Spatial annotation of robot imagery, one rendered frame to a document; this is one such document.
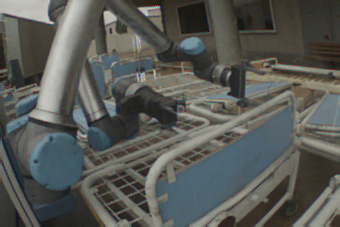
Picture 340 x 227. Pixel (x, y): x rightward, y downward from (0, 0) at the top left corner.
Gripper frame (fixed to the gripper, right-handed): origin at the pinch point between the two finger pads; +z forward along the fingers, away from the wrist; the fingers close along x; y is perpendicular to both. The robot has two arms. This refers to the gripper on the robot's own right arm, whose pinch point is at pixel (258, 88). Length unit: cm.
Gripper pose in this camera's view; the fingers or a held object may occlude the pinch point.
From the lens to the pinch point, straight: 95.2
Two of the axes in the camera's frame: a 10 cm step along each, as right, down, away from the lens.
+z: 6.1, 3.2, -7.2
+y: -7.9, 2.8, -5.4
